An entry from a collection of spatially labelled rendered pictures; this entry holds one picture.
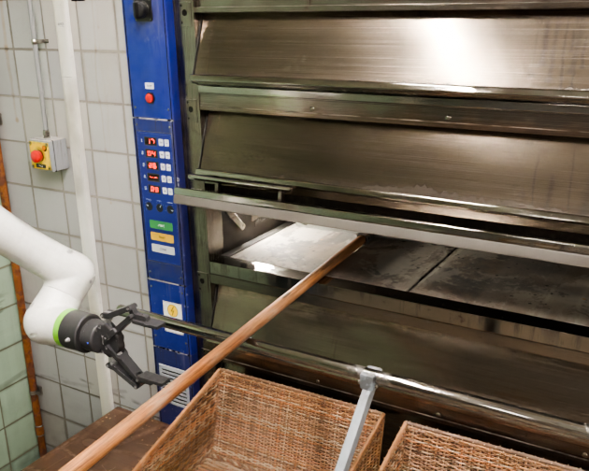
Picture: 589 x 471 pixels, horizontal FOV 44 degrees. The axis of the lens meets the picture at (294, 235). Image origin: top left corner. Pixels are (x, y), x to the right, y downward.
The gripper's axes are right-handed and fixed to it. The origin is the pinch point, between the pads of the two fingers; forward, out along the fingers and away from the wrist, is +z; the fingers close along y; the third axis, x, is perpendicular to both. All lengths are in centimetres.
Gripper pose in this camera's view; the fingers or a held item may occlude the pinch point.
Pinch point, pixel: (159, 353)
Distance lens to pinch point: 161.8
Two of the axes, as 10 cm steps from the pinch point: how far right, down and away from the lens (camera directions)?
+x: -5.0, 2.8, -8.2
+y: 0.2, 9.5, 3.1
